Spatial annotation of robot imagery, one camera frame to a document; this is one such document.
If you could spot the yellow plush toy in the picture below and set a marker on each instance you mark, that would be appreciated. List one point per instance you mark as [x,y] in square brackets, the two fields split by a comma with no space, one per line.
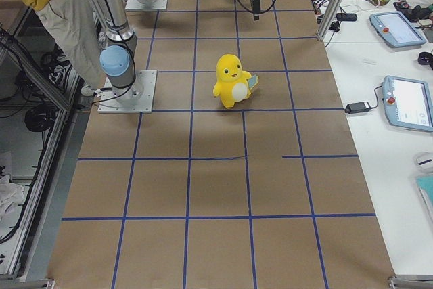
[233,84]

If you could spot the upper teach pendant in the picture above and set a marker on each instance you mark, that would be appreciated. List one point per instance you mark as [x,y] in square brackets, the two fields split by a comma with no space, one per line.
[396,30]

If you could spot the teach pendant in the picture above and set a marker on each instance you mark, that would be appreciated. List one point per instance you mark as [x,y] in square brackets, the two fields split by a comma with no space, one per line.
[407,103]
[396,30]

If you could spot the black power adapter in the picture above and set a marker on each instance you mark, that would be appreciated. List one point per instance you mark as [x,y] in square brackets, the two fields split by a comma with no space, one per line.
[357,107]

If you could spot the lower teach pendant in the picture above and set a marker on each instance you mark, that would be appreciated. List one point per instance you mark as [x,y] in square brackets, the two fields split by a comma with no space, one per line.
[407,103]

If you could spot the person in beige trousers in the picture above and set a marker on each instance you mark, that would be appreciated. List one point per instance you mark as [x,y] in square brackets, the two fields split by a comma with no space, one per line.
[70,23]

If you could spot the aluminium frame post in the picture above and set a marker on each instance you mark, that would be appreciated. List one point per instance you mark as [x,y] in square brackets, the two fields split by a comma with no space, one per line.
[335,1]

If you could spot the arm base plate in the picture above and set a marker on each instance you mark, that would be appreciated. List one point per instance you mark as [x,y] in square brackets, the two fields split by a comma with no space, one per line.
[146,5]
[139,98]

